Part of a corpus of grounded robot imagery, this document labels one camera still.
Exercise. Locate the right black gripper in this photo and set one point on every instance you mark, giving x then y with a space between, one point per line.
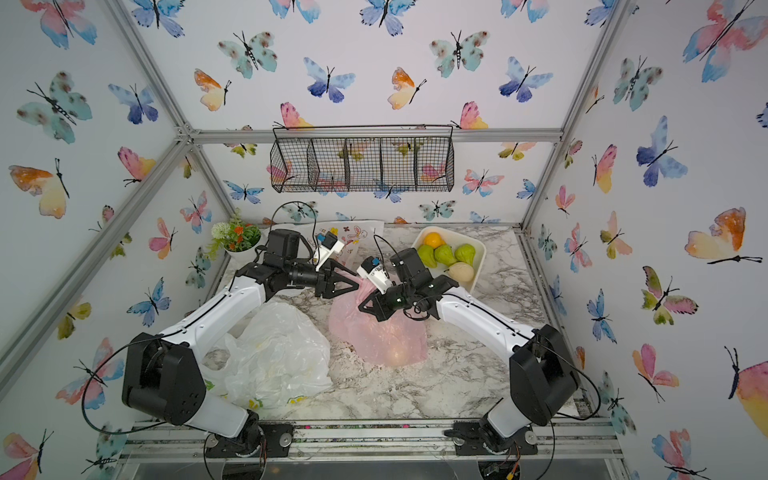
378 308

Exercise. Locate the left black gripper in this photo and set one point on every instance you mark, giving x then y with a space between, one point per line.
326 287

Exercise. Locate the pink plastic bag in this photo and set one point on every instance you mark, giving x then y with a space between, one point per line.
370 339

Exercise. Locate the beige pear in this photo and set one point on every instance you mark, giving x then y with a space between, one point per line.
398 357
461 272

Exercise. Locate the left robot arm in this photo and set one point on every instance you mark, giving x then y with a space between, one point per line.
163 377

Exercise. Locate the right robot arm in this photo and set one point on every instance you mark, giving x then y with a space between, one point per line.
541 376

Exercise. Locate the white printed plastic bag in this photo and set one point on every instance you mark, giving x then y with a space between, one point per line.
347 231

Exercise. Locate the green pear left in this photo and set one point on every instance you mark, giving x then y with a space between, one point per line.
427 255

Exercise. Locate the green pear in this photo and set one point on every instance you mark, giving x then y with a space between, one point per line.
444 255
427 255
465 253

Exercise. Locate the green pear middle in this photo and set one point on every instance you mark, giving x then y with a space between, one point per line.
444 255

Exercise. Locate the potted flower plant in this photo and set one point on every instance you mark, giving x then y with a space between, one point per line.
235 235

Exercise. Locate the green pear right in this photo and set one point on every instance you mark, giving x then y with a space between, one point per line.
465 253

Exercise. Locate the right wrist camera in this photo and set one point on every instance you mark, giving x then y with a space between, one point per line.
373 270

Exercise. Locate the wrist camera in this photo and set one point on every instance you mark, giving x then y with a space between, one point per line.
373 270
328 246

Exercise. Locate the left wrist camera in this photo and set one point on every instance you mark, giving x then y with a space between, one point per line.
328 246

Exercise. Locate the black wire basket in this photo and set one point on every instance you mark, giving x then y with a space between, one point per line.
363 159

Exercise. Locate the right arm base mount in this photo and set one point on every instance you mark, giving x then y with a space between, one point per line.
477 438

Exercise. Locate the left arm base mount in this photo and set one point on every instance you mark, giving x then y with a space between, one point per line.
257 440

